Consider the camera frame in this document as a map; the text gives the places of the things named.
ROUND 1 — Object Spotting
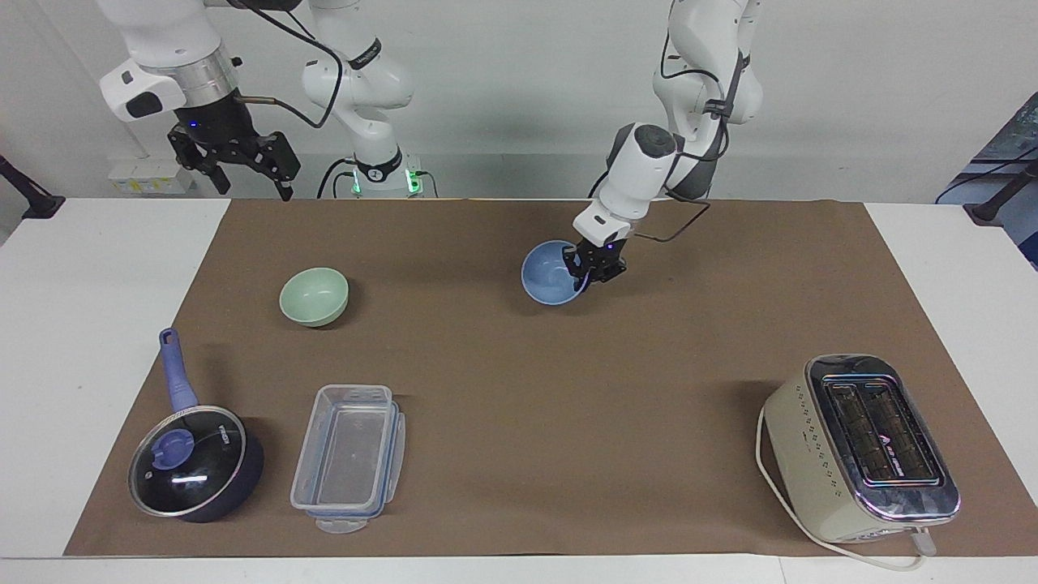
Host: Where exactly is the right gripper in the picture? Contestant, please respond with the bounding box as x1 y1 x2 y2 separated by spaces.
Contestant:
166 89 303 203

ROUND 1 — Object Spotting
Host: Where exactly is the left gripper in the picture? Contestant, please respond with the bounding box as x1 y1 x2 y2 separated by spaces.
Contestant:
564 227 633 292

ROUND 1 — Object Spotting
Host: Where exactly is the blue bowl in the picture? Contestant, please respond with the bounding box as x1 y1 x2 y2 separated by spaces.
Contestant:
521 239 590 307

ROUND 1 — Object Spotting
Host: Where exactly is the green bowl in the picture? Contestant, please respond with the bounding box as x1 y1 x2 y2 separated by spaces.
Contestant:
279 267 350 329

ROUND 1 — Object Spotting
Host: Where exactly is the black stand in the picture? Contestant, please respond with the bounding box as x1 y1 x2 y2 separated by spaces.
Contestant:
963 158 1038 227
0 153 66 221

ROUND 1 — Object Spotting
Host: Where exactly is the glass lid with blue knob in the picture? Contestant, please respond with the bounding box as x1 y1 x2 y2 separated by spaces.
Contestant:
127 405 247 518

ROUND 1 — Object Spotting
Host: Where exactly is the beige and chrome toaster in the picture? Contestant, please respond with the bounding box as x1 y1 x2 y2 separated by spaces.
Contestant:
762 353 963 545

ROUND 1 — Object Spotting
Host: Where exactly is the clear plastic container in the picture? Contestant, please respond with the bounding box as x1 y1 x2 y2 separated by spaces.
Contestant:
290 384 407 535

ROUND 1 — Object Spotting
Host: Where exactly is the black cable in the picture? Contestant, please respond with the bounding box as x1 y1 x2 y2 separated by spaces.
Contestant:
631 197 712 243
225 0 346 131
315 157 358 200

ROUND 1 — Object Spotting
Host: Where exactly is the white toaster cable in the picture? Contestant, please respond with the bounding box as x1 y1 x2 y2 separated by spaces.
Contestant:
755 404 938 572

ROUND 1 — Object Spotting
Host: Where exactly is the dark blue pot, blue handle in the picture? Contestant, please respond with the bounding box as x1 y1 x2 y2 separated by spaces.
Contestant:
156 328 265 524

